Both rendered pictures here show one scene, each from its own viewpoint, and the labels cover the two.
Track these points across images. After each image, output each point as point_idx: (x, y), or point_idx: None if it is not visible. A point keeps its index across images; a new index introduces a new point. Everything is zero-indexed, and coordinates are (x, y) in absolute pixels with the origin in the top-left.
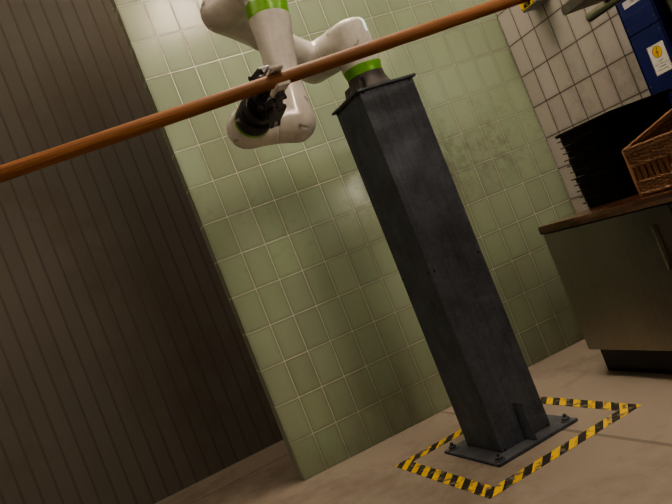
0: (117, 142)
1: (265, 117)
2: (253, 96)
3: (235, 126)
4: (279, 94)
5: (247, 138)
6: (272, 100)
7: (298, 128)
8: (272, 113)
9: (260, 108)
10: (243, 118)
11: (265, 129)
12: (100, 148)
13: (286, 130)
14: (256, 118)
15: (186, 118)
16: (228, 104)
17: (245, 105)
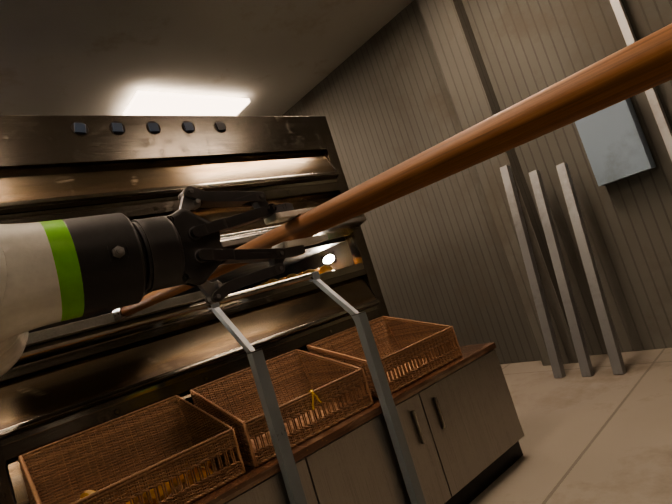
0: (577, 119)
1: (205, 276)
2: (203, 225)
3: (49, 262)
4: (304, 250)
5: (47, 311)
6: (283, 252)
7: (24, 346)
8: (258, 273)
9: (214, 254)
10: (142, 254)
11: (132, 304)
12: (630, 96)
13: (20, 339)
14: (184, 269)
15: (425, 186)
16: (359, 214)
17: (175, 231)
